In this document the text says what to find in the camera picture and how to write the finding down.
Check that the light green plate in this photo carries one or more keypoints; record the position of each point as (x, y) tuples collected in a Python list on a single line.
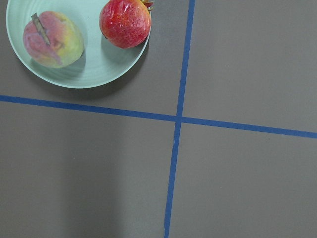
[(101, 61)]

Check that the yellow pink peach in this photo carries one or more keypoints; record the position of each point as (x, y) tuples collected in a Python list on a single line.
[(66, 43)]

